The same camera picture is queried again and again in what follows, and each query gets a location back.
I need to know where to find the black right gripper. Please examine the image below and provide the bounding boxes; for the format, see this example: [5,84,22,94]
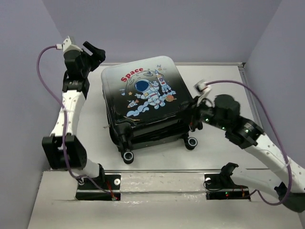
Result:
[176,94,228,129]

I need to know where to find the black space-print kids suitcase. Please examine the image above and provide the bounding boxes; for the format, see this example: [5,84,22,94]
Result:
[101,56,198,164]

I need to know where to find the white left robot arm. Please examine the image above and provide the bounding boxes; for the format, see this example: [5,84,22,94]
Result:
[42,37,105,188]

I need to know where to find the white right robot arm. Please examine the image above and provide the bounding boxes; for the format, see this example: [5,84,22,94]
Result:
[180,94,305,213]

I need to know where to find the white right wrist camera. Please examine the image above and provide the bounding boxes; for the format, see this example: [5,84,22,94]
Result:
[194,80,212,104]

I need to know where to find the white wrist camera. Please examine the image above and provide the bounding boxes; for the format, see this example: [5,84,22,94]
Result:
[55,36,82,53]
[194,80,212,104]

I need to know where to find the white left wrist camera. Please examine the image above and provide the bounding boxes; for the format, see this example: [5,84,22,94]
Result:
[55,36,82,53]

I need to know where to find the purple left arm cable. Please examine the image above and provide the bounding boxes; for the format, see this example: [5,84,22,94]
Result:
[36,44,120,201]

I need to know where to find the aluminium table edge rail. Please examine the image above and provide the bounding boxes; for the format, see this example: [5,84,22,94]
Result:
[238,62,266,130]

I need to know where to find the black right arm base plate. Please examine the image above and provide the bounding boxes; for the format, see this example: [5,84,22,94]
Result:
[203,162,251,200]

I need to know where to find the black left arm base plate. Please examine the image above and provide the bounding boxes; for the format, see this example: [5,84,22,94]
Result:
[75,173,121,201]

